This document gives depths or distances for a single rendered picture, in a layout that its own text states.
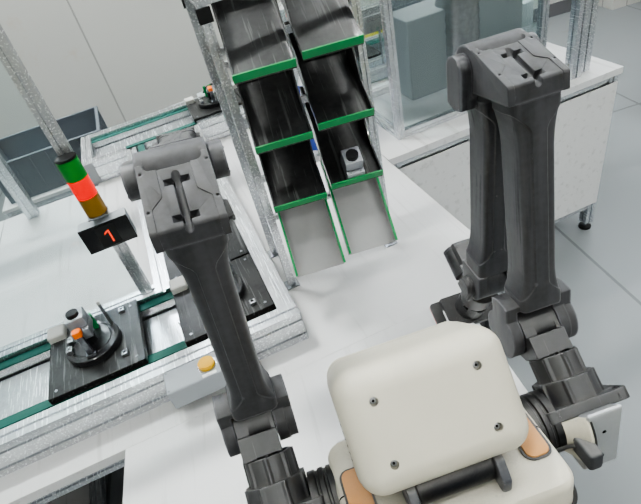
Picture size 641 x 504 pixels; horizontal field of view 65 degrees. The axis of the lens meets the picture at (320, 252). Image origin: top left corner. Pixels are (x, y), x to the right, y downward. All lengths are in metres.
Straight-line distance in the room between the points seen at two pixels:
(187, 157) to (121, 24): 4.25
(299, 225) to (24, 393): 0.83
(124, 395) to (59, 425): 0.16
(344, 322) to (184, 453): 0.50
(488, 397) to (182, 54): 4.43
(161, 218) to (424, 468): 0.39
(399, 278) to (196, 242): 1.00
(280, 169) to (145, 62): 3.64
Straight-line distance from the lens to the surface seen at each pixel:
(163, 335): 1.45
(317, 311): 1.40
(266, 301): 1.32
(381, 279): 1.45
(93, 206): 1.32
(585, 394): 0.79
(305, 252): 1.33
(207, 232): 0.50
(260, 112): 1.21
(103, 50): 4.84
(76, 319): 1.37
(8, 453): 1.44
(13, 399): 1.56
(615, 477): 2.14
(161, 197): 0.52
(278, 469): 0.73
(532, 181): 0.67
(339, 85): 1.25
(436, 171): 2.12
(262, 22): 1.19
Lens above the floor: 1.86
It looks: 39 degrees down
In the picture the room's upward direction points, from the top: 15 degrees counter-clockwise
